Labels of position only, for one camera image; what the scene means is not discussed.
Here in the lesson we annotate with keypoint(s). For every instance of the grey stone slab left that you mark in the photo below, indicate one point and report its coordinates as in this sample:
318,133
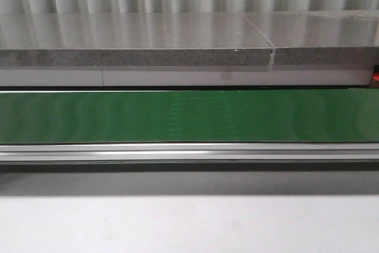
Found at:
131,40

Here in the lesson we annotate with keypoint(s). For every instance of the grey stone slab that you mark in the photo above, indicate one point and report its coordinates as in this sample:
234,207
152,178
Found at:
311,39
131,40

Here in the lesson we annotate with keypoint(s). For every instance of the green conveyor belt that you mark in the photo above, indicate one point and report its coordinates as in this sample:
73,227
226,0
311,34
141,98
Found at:
283,115

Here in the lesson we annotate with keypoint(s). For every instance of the grey stone slab right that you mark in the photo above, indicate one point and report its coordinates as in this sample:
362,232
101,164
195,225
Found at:
311,39

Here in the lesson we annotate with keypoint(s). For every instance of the red orange plate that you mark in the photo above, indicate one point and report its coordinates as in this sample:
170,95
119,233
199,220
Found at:
375,78

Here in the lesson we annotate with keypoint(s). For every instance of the aluminium conveyor frame rail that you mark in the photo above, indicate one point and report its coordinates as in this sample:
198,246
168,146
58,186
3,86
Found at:
99,153

